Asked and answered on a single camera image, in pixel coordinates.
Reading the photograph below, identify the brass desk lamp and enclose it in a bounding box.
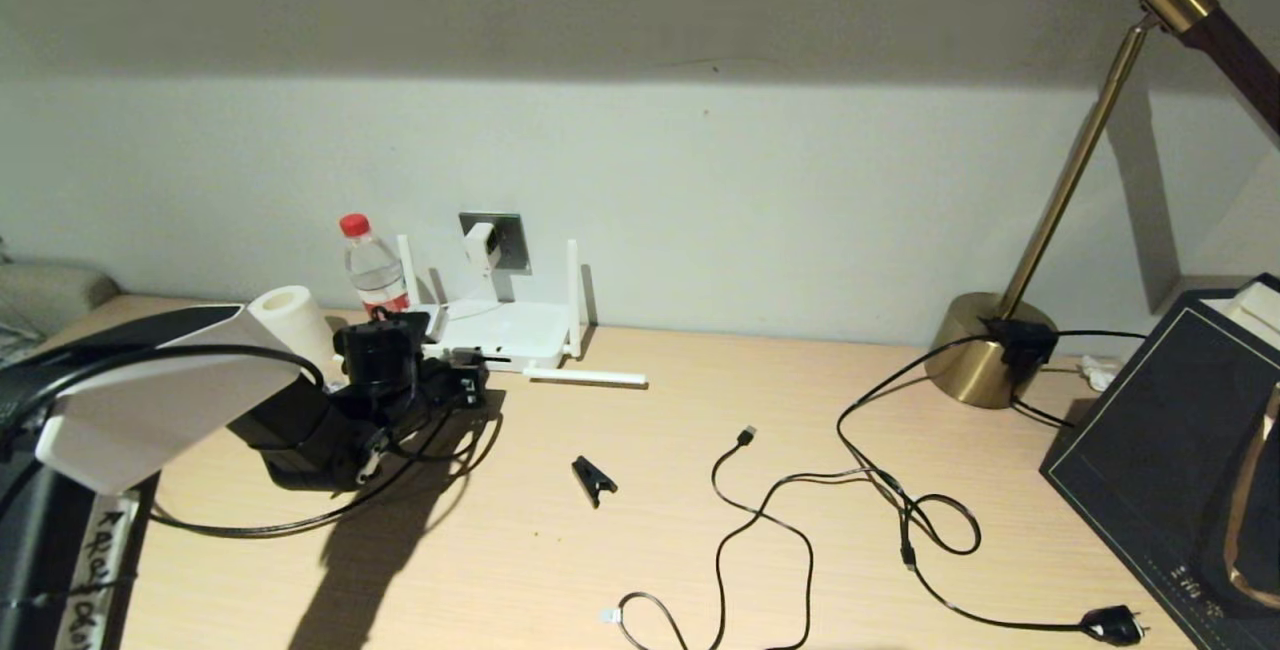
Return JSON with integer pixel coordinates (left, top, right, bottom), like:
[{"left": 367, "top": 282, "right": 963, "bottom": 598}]
[{"left": 922, "top": 0, "right": 1280, "bottom": 411}]

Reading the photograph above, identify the black bag gold handle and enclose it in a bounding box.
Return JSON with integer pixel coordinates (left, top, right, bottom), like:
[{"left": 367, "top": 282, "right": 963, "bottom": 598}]
[{"left": 1038, "top": 275, "right": 1280, "bottom": 650}]

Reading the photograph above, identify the clear bottle red cap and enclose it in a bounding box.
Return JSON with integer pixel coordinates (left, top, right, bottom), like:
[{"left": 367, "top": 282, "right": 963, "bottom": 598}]
[{"left": 338, "top": 213, "right": 412, "bottom": 318}]

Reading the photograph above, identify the white box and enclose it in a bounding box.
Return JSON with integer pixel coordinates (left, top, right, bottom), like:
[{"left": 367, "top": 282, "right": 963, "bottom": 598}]
[{"left": 1197, "top": 282, "right": 1280, "bottom": 356}]

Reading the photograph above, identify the black lamp power cord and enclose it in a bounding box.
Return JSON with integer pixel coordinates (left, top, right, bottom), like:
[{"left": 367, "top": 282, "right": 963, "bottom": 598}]
[{"left": 837, "top": 330, "right": 1148, "bottom": 648}]

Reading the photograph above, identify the black ethernet cable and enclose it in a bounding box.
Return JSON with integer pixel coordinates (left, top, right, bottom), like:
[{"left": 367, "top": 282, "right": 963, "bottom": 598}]
[{"left": 148, "top": 350, "right": 504, "bottom": 539}]

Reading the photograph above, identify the black clip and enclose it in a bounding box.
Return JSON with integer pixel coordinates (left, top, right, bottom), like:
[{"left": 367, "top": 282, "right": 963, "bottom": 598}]
[{"left": 571, "top": 456, "right": 619, "bottom": 510}]

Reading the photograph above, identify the grey wall socket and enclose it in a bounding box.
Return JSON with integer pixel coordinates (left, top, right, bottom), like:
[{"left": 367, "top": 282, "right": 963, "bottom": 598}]
[{"left": 458, "top": 212, "right": 530, "bottom": 274}]

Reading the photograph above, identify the black block on lamp base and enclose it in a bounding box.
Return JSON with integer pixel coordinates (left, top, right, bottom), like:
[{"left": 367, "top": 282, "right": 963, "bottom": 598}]
[{"left": 985, "top": 318, "right": 1058, "bottom": 371}]

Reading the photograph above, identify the white power adapter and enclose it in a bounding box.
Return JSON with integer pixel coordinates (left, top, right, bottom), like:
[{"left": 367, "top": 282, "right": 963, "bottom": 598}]
[{"left": 463, "top": 222, "right": 502, "bottom": 275}]

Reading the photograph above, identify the white router with antennas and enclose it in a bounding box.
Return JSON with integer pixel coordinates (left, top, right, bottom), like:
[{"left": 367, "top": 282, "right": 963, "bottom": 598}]
[{"left": 396, "top": 236, "right": 649, "bottom": 389}]

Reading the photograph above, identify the black USB cable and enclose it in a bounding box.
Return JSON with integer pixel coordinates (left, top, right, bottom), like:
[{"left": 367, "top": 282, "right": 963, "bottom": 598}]
[{"left": 600, "top": 427, "right": 814, "bottom": 650}]

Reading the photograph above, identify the grey cushion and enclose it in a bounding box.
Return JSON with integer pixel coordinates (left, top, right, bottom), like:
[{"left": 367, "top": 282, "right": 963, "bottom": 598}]
[{"left": 0, "top": 250, "right": 121, "bottom": 331}]

